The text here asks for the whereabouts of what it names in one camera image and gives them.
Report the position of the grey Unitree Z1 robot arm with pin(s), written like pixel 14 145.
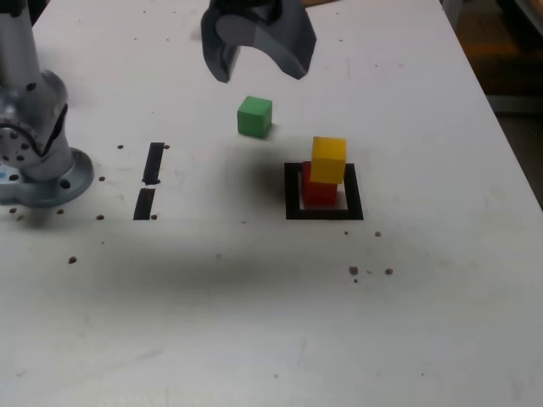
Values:
pixel 29 110

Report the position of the grey metal beam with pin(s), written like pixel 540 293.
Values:
pixel 515 104

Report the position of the black tape strip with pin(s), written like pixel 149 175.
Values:
pixel 152 163

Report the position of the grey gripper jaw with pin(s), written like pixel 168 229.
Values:
pixel 292 46

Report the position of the grey metal post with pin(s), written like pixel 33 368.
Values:
pixel 450 10

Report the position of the yellow cube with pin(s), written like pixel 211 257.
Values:
pixel 328 163

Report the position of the green cube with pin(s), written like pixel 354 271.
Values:
pixel 252 120

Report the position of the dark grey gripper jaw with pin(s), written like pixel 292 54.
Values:
pixel 212 55

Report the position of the red cube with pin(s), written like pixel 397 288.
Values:
pixel 318 196

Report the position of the black tape square outline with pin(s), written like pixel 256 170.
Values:
pixel 292 191

